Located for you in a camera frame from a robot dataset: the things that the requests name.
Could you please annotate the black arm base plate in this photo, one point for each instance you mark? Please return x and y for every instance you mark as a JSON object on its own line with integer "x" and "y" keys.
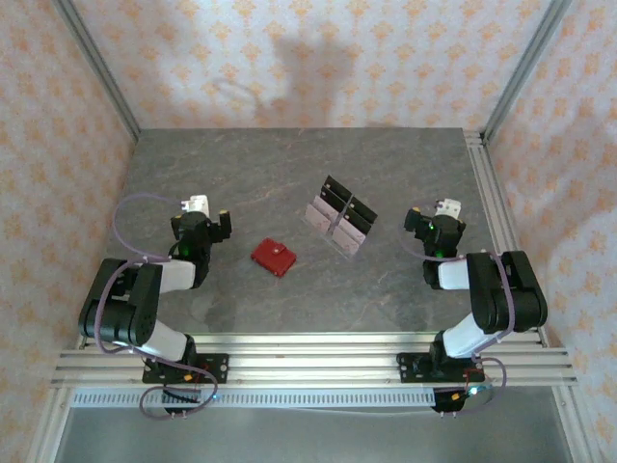
{"x": 219, "y": 367}
{"x": 410, "y": 369}

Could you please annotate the aluminium frame post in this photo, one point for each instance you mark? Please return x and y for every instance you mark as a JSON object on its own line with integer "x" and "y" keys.
{"x": 520, "y": 67}
{"x": 103, "y": 77}

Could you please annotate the clear acrylic card stand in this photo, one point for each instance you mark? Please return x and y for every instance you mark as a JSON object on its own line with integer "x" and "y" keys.
{"x": 342, "y": 215}

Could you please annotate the grey metal lower panel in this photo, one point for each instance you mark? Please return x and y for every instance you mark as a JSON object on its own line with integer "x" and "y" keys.
{"x": 313, "y": 436}

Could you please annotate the aluminium side rail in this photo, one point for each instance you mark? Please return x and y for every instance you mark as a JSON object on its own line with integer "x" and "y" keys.
{"x": 496, "y": 231}

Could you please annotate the black electronics board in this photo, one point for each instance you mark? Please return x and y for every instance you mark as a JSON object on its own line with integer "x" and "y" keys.
{"x": 180, "y": 398}
{"x": 448, "y": 402}

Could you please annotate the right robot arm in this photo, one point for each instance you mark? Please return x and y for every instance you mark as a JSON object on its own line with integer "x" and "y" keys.
{"x": 506, "y": 289}

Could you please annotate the wide aluminium base rail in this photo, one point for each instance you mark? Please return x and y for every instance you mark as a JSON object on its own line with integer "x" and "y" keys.
{"x": 313, "y": 366}

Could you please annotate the aluminium frame leg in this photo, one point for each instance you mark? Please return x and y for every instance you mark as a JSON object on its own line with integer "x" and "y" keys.
{"x": 569, "y": 429}
{"x": 50, "y": 429}

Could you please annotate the red leather card holder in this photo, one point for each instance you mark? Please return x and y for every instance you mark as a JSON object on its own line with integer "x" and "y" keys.
{"x": 272, "y": 255}

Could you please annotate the pink credit card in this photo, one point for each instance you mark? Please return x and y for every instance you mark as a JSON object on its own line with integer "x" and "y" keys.
{"x": 328, "y": 208}
{"x": 347, "y": 241}
{"x": 319, "y": 219}
{"x": 354, "y": 230}

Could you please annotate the black credit card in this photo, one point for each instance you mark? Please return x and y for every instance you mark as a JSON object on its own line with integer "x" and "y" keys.
{"x": 332, "y": 198}
{"x": 337, "y": 185}
{"x": 365, "y": 209}
{"x": 359, "y": 221}

